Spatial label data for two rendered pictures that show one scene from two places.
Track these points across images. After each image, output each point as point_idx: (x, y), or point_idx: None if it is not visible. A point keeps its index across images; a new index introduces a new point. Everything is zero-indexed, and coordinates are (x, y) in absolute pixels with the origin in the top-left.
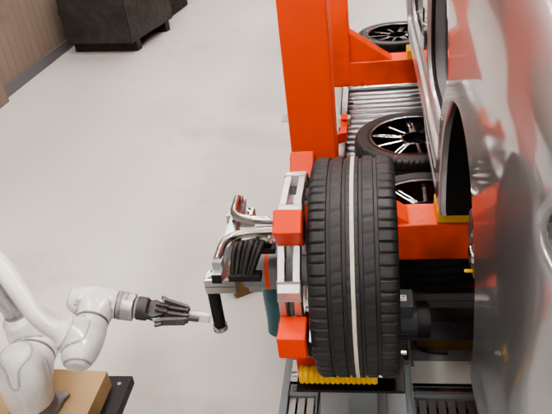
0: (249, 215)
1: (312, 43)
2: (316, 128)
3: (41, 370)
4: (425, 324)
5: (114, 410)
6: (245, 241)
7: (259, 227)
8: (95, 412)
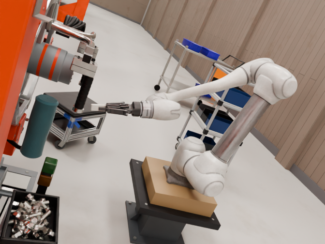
0: (78, 33)
1: None
2: None
3: (179, 145)
4: None
5: (139, 188)
6: (78, 19)
7: (69, 26)
8: (148, 182)
